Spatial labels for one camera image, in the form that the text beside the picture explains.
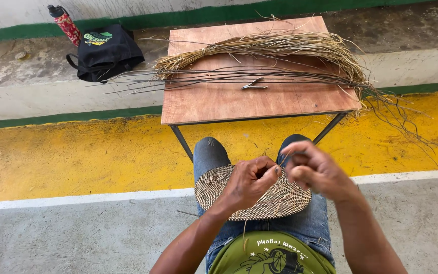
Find person's left hand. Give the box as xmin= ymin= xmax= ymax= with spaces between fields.
xmin=222 ymin=156 xmax=282 ymax=212

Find person's right hand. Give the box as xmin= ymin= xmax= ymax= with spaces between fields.
xmin=281 ymin=140 xmax=360 ymax=204

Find thin tan weaving strand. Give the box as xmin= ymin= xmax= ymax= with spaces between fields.
xmin=242 ymin=149 xmax=294 ymax=252

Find round woven rattan mat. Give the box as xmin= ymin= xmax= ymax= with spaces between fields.
xmin=194 ymin=164 xmax=312 ymax=221

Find wooden table with metal legs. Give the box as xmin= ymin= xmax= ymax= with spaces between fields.
xmin=161 ymin=16 xmax=363 ymax=163

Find metal pliers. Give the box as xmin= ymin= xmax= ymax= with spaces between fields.
xmin=241 ymin=77 xmax=269 ymax=91

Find green printed shirt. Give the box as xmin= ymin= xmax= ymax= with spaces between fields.
xmin=208 ymin=231 xmax=337 ymax=274

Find bundle of tan straw fibres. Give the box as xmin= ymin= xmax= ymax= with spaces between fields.
xmin=139 ymin=14 xmax=375 ymax=100

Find bundle of dark thin twigs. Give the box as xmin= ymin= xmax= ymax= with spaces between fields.
xmin=86 ymin=65 xmax=438 ymax=172

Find black tote bag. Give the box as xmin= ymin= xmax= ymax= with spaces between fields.
xmin=66 ymin=24 xmax=146 ymax=84

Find red patterned water bottle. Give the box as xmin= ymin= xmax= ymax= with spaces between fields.
xmin=47 ymin=5 xmax=83 ymax=48

